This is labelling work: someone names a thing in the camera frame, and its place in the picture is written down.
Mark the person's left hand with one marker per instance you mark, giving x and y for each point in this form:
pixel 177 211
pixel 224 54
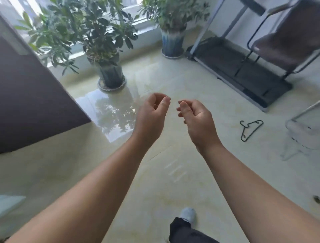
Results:
pixel 150 120

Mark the person's right hand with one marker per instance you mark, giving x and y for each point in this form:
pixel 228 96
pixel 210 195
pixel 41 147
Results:
pixel 200 125

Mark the black plastic hanger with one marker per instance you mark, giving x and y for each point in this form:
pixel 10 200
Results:
pixel 253 132

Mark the person's right forearm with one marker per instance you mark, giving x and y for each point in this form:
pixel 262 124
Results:
pixel 250 195

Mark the person's left forearm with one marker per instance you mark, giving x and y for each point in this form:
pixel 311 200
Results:
pixel 87 200

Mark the person's grey shoe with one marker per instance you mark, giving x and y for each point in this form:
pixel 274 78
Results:
pixel 188 215

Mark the person's black trouser leg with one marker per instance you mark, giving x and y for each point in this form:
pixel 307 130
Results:
pixel 182 232

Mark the large potted plant dark pot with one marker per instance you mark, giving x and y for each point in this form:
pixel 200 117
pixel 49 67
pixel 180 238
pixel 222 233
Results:
pixel 111 75

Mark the grey black treadmill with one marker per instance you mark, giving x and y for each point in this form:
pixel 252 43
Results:
pixel 237 65

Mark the potted plant blue white pot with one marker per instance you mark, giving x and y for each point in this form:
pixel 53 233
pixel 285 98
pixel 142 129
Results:
pixel 172 42

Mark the window with white sill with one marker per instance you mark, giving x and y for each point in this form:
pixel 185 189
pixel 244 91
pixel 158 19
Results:
pixel 143 32

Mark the dark brown door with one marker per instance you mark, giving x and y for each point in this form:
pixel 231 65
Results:
pixel 37 100

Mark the brown leather armchair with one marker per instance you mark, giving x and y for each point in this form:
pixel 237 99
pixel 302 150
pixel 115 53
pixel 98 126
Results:
pixel 287 50

